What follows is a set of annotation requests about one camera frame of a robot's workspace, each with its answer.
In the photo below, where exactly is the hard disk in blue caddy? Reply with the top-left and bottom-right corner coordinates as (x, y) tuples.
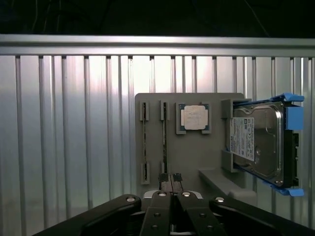
(225, 92), (306, 197)

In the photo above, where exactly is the grey parts rack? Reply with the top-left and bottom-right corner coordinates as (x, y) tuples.
(134, 92), (257, 205)

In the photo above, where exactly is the silver CPU chip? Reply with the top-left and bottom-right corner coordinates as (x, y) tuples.
(179, 104), (210, 131)

